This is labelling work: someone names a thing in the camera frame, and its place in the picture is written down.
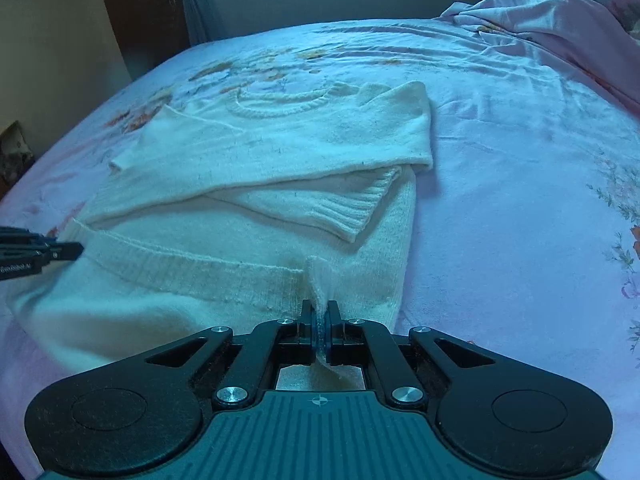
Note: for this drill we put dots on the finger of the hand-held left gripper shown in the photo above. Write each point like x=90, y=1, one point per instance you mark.
x=65, y=251

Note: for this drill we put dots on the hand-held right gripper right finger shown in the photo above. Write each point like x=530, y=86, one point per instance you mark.
x=328, y=334

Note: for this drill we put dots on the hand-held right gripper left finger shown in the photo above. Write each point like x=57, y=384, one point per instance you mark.
x=315, y=332

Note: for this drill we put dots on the white knitted sweater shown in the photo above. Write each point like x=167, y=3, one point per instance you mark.
x=250, y=160

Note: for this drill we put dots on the wooden bedside cabinet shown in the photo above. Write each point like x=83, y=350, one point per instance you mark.
x=14, y=155

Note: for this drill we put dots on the floral bed sheet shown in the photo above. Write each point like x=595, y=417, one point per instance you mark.
x=500, y=160

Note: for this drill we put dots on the dark wooden door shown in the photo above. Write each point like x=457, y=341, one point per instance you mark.
x=145, y=10

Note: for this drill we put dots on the grey curtain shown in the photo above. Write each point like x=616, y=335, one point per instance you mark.
x=190, y=0

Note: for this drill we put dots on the pink blanket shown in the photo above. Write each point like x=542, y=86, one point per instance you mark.
x=540, y=15

